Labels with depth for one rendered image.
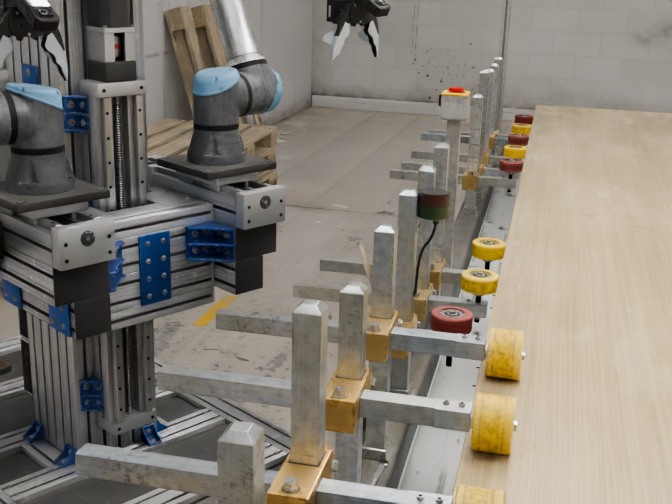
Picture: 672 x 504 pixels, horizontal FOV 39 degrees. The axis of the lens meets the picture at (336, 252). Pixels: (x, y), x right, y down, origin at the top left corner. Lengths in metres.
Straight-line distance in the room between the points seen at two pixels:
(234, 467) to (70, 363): 1.71
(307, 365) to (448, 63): 8.83
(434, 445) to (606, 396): 0.49
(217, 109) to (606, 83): 7.60
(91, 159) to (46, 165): 0.24
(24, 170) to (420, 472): 1.06
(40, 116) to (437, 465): 1.11
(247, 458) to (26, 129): 1.37
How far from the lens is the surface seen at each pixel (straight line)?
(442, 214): 1.79
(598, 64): 9.74
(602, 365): 1.68
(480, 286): 2.02
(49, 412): 2.76
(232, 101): 2.41
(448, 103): 2.50
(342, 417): 1.32
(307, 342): 1.09
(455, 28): 9.82
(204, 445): 2.77
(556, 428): 1.44
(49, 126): 2.14
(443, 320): 1.79
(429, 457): 1.90
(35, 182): 2.15
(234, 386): 1.39
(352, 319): 1.34
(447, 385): 2.20
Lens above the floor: 1.56
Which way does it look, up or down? 17 degrees down
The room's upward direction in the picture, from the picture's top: 2 degrees clockwise
